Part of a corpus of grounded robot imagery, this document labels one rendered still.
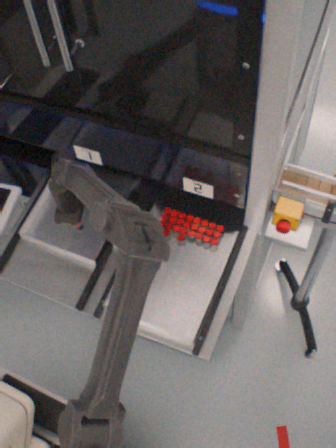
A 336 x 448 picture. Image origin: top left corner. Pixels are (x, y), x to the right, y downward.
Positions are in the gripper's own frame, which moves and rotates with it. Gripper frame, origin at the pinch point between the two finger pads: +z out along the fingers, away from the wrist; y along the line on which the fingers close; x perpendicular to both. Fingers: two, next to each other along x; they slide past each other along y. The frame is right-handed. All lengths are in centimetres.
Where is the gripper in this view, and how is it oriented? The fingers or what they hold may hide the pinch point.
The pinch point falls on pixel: (76, 221)
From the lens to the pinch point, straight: 144.7
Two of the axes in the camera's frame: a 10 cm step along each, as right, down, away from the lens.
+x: -9.9, -0.7, 1.2
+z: 0.7, 4.7, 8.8
